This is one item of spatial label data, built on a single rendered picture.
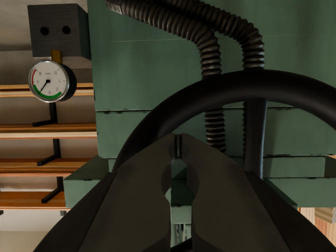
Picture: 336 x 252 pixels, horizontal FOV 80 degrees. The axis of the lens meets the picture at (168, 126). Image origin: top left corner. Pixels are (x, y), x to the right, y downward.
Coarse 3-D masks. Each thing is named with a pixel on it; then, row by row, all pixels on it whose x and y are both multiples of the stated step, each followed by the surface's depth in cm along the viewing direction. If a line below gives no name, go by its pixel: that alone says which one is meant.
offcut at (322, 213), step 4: (316, 208) 42; (320, 208) 42; (324, 208) 41; (328, 208) 40; (332, 208) 40; (316, 212) 43; (320, 212) 42; (324, 212) 41; (328, 212) 40; (332, 212) 40; (316, 216) 43; (320, 216) 42; (324, 216) 41; (328, 216) 41; (332, 216) 40; (324, 220) 41; (328, 220) 41; (332, 220) 40
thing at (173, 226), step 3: (171, 225) 77; (174, 225) 77; (171, 228) 77; (174, 228) 77; (171, 231) 77; (174, 231) 77; (171, 234) 77; (174, 234) 77; (171, 237) 78; (174, 237) 78; (171, 240) 78; (174, 240) 78; (171, 243) 78; (174, 243) 78; (171, 246) 78
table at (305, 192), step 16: (96, 160) 50; (80, 176) 40; (96, 176) 40; (64, 192) 39; (80, 192) 39; (176, 192) 33; (192, 192) 32; (288, 192) 38; (304, 192) 38; (320, 192) 38; (176, 208) 29
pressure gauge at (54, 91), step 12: (48, 60) 30; (60, 60) 32; (36, 72) 30; (48, 72) 30; (60, 72) 30; (72, 72) 32; (36, 84) 30; (48, 84) 30; (60, 84) 30; (72, 84) 31; (36, 96) 30; (48, 96) 31; (60, 96) 30
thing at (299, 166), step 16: (112, 160) 38; (176, 160) 38; (240, 160) 37; (272, 160) 37; (288, 160) 37; (304, 160) 37; (320, 160) 37; (176, 176) 38; (272, 176) 37; (288, 176) 37; (304, 176) 37; (320, 176) 37
